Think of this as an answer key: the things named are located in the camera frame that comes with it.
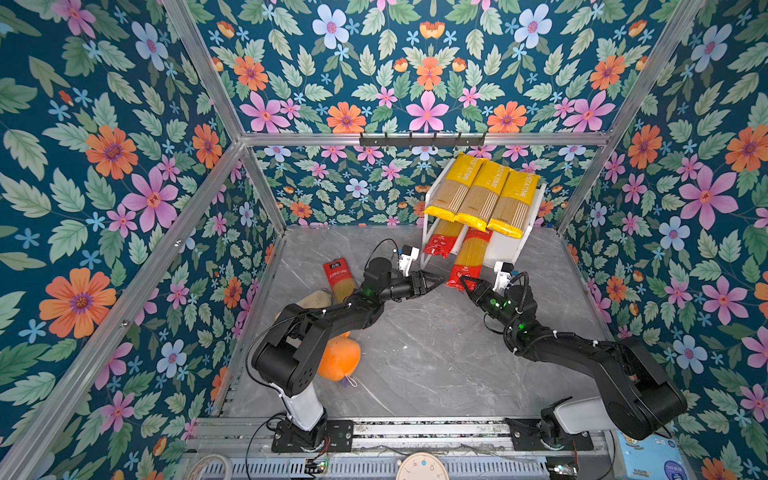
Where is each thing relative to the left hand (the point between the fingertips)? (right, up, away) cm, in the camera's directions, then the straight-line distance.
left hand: (445, 277), depth 77 cm
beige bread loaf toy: (-38, -8, +16) cm, 42 cm away
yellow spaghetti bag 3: (+16, +16, -2) cm, 23 cm away
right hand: (+5, 0, +5) cm, 8 cm away
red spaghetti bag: (-33, -3, +25) cm, 42 cm away
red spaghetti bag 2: (+8, +5, +9) cm, 13 cm away
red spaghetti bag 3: (+1, +11, +15) cm, 19 cm away
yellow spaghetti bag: (+3, +25, +5) cm, 25 cm away
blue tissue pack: (+46, -40, -11) cm, 62 cm away
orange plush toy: (-28, -22, +1) cm, 35 cm away
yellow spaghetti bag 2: (+11, +22, +3) cm, 25 cm away
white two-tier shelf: (+19, +8, +14) cm, 25 cm away
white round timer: (-7, -43, -10) cm, 44 cm away
